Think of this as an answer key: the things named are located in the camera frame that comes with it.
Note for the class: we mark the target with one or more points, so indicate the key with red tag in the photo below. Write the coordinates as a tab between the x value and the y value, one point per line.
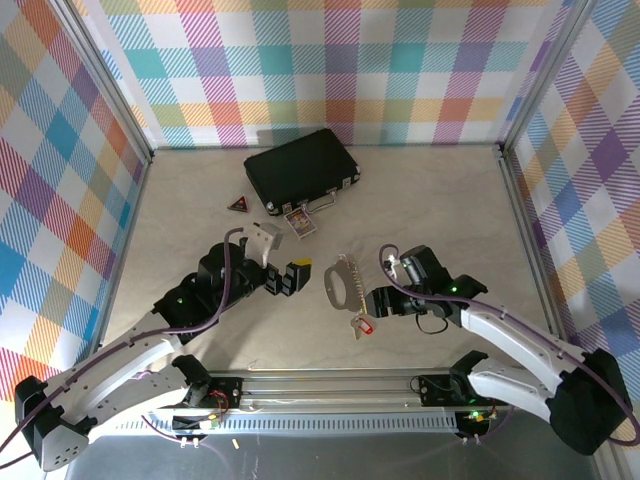
367	327

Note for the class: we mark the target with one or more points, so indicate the aluminium frame post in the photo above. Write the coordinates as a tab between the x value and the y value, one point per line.
550	70
100	75

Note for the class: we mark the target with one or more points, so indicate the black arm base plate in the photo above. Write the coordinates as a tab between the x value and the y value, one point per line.
435	390
225	387

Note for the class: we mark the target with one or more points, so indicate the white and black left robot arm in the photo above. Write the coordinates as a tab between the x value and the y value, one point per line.
100	370

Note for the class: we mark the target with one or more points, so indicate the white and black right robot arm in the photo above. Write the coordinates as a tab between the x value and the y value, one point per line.
505	340

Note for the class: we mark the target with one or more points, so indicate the small colourful picture card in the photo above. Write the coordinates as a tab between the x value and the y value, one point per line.
300	222

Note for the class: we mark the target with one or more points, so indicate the black electronics board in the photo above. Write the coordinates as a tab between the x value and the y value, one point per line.
467	425
190	424

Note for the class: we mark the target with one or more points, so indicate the aluminium table edge rail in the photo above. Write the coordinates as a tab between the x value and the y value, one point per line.
123	250
519	200

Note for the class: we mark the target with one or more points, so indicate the red triangular badge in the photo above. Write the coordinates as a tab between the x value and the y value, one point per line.
239	205

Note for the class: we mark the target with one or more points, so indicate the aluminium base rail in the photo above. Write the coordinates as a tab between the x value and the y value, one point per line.
325	387

